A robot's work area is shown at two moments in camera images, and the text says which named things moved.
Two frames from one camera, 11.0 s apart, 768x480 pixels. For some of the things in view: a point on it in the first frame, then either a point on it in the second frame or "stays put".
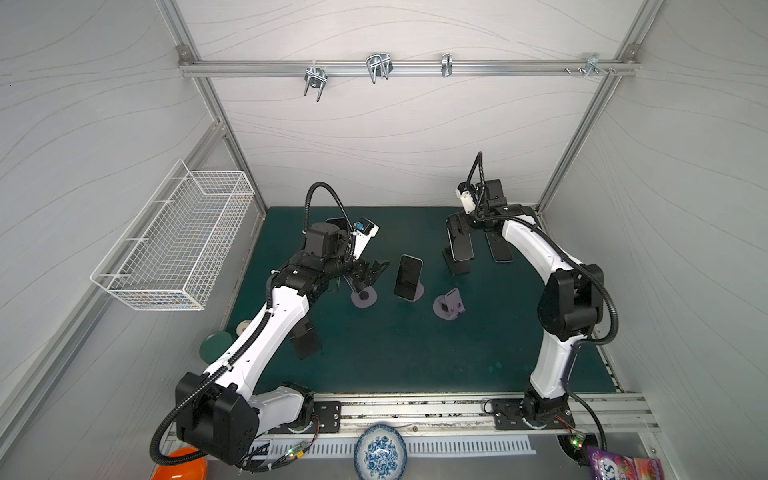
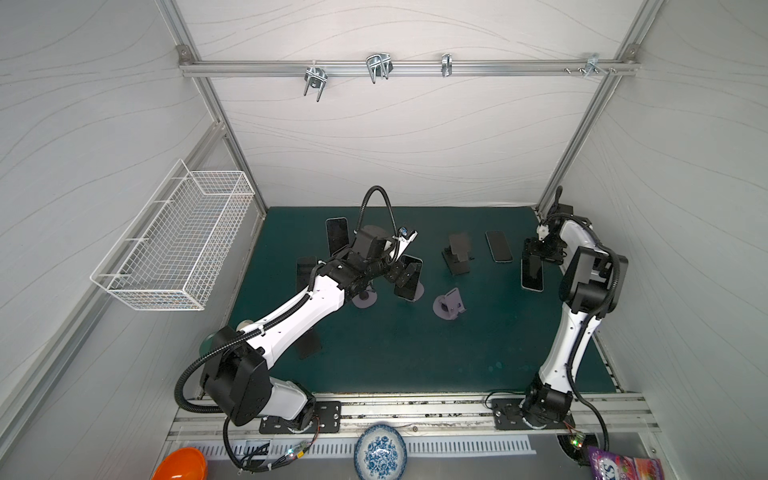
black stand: [306, 339] stays put
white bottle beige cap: [241, 326] stays put
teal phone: [499, 246] stays put
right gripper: [471, 222] -> [537, 250]
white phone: [461, 246] -> [532, 273]
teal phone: [408, 276] stays put
